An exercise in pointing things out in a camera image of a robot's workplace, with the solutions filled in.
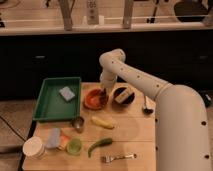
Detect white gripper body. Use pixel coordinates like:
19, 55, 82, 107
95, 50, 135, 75
100, 70, 117, 89

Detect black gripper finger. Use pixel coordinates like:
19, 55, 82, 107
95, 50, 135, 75
101, 88, 107, 99

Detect dark purple grapes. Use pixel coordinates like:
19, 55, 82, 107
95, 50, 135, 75
100, 95, 108, 104

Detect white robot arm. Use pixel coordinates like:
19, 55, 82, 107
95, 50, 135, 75
99, 49, 213, 171

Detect red bowl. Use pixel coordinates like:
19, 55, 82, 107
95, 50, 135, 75
83, 89, 107, 110

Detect dark brown bowl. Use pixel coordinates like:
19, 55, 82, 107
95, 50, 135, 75
113, 87, 135, 106

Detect tan sponge block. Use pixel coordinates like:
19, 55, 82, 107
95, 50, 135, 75
115, 88, 132, 103

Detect blue grey sponge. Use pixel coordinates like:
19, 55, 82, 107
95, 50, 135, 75
59, 87, 75, 101

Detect small metal cup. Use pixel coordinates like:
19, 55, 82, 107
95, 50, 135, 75
71, 116, 84, 133

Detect green chili pepper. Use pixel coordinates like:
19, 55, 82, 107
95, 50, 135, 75
88, 138, 113, 158

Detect green plastic tray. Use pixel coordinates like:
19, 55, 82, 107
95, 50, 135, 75
33, 77, 81, 122

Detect black ladle spoon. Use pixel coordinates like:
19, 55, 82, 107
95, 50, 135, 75
142, 96, 154, 115

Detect orange toy piece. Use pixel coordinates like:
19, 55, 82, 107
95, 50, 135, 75
58, 133, 70, 150

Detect green plastic cup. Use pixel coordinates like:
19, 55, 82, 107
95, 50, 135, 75
66, 138, 82, 156

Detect silver fork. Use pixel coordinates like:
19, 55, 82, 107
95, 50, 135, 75
100, 154, 137, 163

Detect grey blue cloth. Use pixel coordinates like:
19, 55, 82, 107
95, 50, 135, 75
45, 128, 60, 149

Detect white remote on shelf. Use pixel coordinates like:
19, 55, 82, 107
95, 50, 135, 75
86, 0, 99, 25

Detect blue object on floor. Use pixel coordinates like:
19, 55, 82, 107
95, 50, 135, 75
202, 93, 212, 107

